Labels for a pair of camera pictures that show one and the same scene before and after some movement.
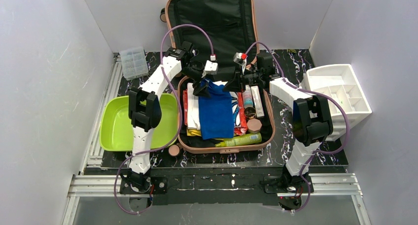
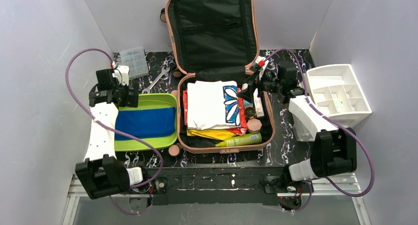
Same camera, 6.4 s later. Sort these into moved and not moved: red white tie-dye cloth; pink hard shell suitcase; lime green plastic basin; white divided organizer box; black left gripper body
Moved: black left gripper body
Not moved: red white tie-dye cloth; white divided organizer box; lime green plastic basin; pink hard shell suitcase
